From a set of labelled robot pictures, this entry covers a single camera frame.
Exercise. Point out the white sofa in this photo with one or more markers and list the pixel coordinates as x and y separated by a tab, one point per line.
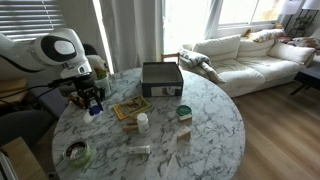
253	66

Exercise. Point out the long wooden block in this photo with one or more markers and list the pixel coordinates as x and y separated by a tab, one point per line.
130	128
132	120

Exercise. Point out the white floor lamp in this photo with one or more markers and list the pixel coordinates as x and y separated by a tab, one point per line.
290	7

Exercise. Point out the black plant stand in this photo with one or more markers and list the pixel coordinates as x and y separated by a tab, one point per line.
301	23

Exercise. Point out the white paper bag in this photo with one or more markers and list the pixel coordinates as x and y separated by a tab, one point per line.
98	65

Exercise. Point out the dark blue cardboard box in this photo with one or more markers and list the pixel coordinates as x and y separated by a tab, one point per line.
162	87

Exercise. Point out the white window blinds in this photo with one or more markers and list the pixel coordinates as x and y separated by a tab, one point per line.
30	16

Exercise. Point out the grey curtain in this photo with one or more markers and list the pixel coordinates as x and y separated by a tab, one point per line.
133	33

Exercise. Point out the white pill bottle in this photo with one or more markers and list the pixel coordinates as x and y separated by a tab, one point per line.
142	124

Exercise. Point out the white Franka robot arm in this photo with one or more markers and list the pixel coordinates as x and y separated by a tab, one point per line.
50	50

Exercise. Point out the large wooden block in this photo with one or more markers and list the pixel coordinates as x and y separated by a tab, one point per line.
184	133

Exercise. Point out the floral cushion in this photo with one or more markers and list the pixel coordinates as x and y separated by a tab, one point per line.
266	35

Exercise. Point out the black coffee table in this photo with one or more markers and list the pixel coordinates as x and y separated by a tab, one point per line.
310	78

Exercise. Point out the yellow picture book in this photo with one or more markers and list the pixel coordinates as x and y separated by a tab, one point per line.
130	106

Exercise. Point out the wooden desk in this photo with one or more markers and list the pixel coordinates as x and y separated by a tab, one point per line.
10	90

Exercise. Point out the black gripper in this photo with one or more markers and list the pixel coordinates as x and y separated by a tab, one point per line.
87	88

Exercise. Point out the patterned cushion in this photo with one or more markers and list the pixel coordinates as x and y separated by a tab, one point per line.
305	42

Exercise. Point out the small wooden block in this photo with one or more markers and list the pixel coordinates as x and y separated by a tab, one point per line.
185	117

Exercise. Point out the wooden chair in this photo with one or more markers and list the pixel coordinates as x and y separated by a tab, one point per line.
170	56

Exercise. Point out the grey white blanket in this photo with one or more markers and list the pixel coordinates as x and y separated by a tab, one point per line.
196	60

